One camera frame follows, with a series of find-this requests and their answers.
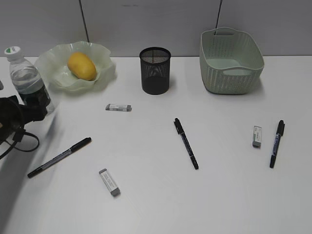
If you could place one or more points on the clear water bottle green label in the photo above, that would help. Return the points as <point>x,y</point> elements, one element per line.
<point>27,80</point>

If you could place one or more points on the grey white eraser upper left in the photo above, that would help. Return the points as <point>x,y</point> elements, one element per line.
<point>118,107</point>

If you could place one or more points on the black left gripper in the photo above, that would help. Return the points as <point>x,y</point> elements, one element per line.
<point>12,118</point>

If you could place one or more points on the yellow mango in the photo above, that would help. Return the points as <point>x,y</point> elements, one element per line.
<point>82,66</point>

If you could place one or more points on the grey white eraser right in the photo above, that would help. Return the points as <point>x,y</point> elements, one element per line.
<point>257,137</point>

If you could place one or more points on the grey white eraser lower left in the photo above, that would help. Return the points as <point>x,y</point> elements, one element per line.
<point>109,182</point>

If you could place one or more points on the black mesh pen holder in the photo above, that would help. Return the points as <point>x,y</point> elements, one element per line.
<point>155,70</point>

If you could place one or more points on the pale green wavy glass bowl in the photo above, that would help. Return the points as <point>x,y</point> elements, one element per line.
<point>52,66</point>

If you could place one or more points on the grey white eraser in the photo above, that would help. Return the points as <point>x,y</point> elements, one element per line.
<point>118,107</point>
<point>109,182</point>
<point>257,137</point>

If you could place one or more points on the pale green woven plastic basket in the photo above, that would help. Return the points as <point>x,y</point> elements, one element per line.
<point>230,61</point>

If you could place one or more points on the black marker pen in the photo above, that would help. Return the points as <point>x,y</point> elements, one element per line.
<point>182,134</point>
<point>60,157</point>
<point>279,134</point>

